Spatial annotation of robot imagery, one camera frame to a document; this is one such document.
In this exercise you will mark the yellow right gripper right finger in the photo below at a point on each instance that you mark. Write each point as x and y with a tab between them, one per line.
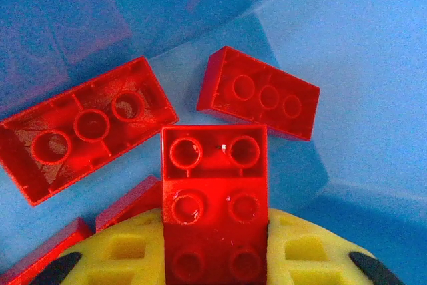
317	255

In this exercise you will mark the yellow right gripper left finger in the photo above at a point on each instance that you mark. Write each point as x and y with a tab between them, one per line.
110	258

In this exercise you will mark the red stepped lego brick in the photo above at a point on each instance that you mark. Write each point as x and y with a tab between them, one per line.
213	205

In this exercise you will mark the blue three-compartment bin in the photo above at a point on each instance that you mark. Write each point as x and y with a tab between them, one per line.
333	31

